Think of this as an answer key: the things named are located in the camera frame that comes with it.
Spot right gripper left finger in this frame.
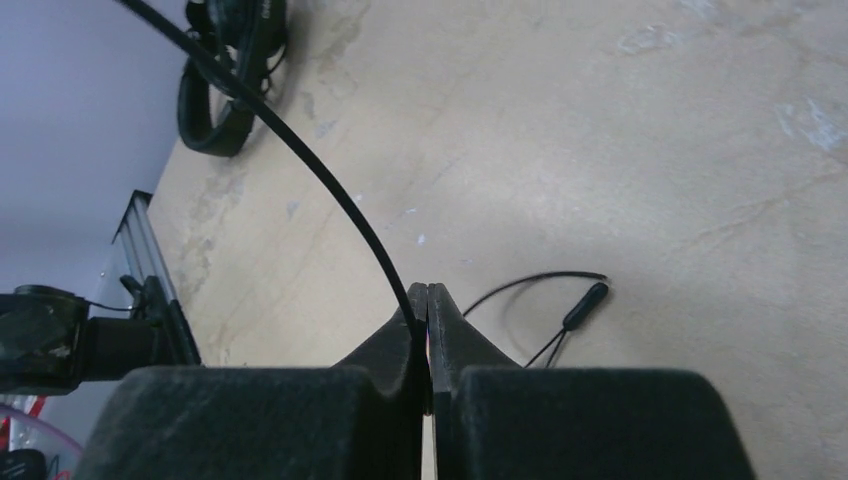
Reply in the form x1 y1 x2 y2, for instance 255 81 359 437
75 283 427 479

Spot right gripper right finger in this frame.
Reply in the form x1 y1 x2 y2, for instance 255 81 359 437
427 284 755 479

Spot teal white cat headphones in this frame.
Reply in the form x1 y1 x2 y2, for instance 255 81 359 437
121 1 610 359

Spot black headphones with cable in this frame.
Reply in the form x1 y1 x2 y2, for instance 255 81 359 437
176 0 289 159

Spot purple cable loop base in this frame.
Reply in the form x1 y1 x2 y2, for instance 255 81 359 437
1 396 85 479

